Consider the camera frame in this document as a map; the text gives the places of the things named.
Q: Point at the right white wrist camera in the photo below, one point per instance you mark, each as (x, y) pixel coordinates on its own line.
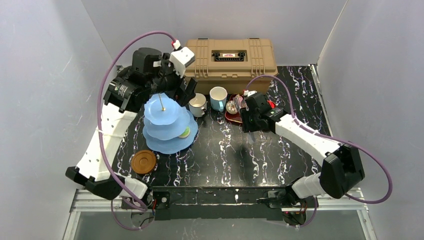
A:
(248, 93)

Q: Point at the white mug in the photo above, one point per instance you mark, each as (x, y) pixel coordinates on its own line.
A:
(198, 105)

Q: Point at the green frosted donut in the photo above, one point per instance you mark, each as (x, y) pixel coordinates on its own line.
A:
(186, 133)

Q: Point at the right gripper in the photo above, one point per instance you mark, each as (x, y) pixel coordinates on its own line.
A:
(247, 117)

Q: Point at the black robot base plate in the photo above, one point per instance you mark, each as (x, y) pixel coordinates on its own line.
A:
(269, 203)

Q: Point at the chocolate sprinkle donut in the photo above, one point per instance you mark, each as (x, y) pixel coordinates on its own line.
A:
(233, 107)

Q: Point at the blue three-tier cake stand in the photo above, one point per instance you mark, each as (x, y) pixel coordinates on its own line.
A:
(164, 120)

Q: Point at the aluminium frame rail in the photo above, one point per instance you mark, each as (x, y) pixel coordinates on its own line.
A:
(84, 201)

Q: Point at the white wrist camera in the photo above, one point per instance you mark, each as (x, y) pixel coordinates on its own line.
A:
(248, 93)
(181, 60)

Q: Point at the tan plastic toolbox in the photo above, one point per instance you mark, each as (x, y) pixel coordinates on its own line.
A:
(234, 64)

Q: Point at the red serving tray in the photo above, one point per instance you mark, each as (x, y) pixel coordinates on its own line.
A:
(233, 118)

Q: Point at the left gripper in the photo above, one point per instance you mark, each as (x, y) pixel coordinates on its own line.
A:
(182, 86)

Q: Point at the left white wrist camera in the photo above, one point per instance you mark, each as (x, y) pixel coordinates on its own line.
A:
(181, 60)

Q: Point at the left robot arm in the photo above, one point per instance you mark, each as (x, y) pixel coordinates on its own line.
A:
(154, 82)

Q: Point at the brown wooden coaster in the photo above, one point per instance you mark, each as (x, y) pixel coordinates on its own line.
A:
(143, 162)

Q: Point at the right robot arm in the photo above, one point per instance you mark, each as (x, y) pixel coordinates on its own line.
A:
(341, 165)

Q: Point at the light blue mug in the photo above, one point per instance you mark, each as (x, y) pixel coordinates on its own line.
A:
(218, 98)

